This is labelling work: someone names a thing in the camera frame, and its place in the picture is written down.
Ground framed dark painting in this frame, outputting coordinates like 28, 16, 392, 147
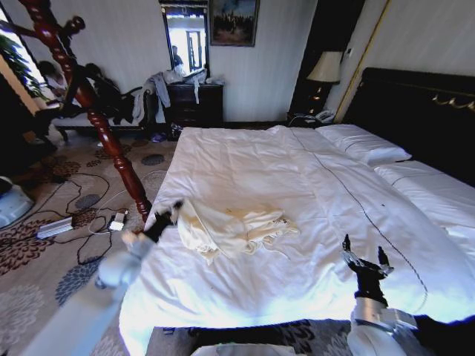
208, 0, 261, 48

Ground white rounded machine base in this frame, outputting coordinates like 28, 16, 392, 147
0, 176, 36, 230

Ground cream crumpled garment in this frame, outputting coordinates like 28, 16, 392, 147
177, 200, 301, 266

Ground black floor cable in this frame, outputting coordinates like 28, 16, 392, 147
14, 171, 129, 265

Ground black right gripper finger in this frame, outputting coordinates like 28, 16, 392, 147
340, 233, 369, 274
370, 245, 395, 278

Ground white clothes pile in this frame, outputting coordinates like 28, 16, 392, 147
163, 67, 226, 85

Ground silver metal power box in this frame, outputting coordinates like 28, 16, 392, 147
36, 216, 74, 240

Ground white pillow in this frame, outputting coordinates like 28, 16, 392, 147
373, 159, 475, 240
315, 123, 413, 167

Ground red wooden coat rack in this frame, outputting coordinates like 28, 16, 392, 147
0, 0, 154, 224

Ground grey hanging garment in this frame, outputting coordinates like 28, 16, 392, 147
132, 72, 172, 126

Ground dark upholstered bench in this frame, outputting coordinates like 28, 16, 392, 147
50, 87, 150, 142

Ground tall wall mirror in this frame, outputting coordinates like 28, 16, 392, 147
159, 0, 211, 78

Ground dark wooden dresser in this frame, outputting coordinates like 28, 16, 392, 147
166, 82, 226, 129

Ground dark wooden nightstand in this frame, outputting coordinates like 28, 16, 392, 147
286, 110, 335, 130

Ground green leafy plant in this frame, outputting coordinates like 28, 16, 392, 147
0, 33, 48, 100

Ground white bed duvet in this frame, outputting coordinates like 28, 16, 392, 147
118, 125, 475, 356

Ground cream shade table lamp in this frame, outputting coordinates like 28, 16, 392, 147
306, 50, 344, 114

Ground black garment heap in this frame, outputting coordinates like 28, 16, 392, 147
84, 62, 134, 126

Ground dark wooden headboard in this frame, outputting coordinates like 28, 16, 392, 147
340, 67, 475, 188

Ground white robot front shell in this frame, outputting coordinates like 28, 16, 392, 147
190, 343, 271, 356

